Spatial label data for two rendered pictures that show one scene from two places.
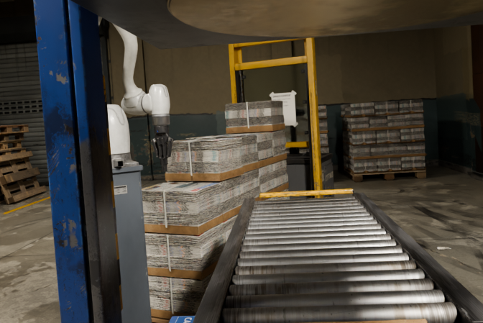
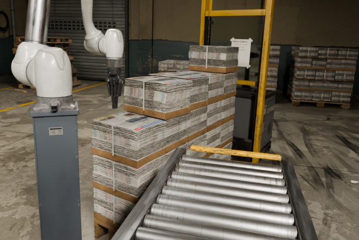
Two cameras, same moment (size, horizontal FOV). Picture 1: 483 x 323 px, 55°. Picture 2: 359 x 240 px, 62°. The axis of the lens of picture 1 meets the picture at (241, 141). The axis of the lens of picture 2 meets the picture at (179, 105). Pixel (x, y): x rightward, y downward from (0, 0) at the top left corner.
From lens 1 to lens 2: 79 cm
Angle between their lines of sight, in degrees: 12
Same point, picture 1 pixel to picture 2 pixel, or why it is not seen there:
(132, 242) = (66, 177)
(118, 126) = (56, 71)
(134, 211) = (69, 151)
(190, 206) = (132, 142)
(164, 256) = (110, 178)
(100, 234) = not seen: outside the picture
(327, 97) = (282, 39)
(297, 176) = (243, 107)
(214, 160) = (162, 101)
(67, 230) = not seen: outside the picture
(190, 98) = (182, 30)
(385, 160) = (319, 92)
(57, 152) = not seen: outside the picture
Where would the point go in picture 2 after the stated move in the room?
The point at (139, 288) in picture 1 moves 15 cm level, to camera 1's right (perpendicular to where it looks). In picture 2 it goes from (71, 216) to (100, 219)
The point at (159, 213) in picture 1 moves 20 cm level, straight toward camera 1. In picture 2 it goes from (108, 142) to (101, 155)
